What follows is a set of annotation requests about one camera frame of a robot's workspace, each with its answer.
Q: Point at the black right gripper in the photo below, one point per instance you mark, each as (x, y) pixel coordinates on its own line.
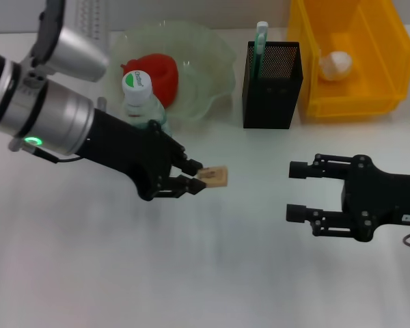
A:
(379, 198)

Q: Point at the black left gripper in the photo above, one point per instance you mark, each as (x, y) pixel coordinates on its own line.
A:
(130, 153)

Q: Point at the small wooden block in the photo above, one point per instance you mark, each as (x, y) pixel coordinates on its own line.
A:
(217, 177)

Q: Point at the clear water bottle green label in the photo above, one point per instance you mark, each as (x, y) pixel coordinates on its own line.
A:
(136, 89)

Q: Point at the red-orange fruit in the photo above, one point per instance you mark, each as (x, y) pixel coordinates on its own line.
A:
(164, 75)

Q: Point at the white paper ball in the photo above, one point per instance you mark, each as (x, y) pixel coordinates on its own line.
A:
(336, 66)

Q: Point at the green utility knife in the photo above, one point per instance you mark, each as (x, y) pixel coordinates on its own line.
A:
(260, 44)

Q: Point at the black mesh pen holder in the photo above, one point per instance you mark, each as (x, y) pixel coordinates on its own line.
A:
(270, 102)

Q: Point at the green glass fruit bowl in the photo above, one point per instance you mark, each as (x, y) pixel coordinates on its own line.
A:
(205, 68)

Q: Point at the yellow plastic bin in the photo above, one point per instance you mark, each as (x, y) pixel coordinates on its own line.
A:
(362, 95)

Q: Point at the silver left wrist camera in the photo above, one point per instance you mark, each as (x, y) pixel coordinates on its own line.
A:
(75, 58)

